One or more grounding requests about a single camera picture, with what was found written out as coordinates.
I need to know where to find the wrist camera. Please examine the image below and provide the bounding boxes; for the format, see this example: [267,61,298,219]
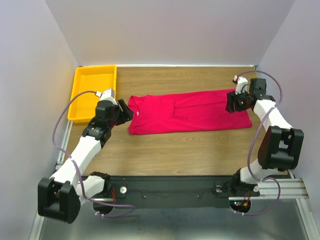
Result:
[232,75,249,95]
[95,88,116,103]

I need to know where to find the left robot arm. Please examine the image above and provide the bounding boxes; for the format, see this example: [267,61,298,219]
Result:
[37,98,134,224]

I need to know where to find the silver knob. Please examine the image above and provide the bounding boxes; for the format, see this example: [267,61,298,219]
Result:
[215,185,222,193]

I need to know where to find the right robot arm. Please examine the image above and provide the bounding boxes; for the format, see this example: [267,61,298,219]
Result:
[226,76,304,195]

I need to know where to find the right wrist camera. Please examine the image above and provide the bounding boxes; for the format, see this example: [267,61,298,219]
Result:
[232,75,249,95]

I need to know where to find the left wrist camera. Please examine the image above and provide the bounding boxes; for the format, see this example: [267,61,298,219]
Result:
[95,88,116,103]

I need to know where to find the yellow plastic tray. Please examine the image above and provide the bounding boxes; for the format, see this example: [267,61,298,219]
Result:
[67,65,117,123]

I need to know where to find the left aluminium side rail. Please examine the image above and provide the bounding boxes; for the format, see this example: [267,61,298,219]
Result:
[55,121,73,171]

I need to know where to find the red t shirt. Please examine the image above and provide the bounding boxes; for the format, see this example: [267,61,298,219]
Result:
[128,89,253,135]

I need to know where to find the aluminium frame rail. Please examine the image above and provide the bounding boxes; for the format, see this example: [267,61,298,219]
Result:
[257,178,309,200]

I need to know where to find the white knob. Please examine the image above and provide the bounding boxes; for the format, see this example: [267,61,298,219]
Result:
[119,186,127,194]

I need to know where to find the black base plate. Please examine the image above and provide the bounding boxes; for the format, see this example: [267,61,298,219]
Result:
[93,175,260,209]

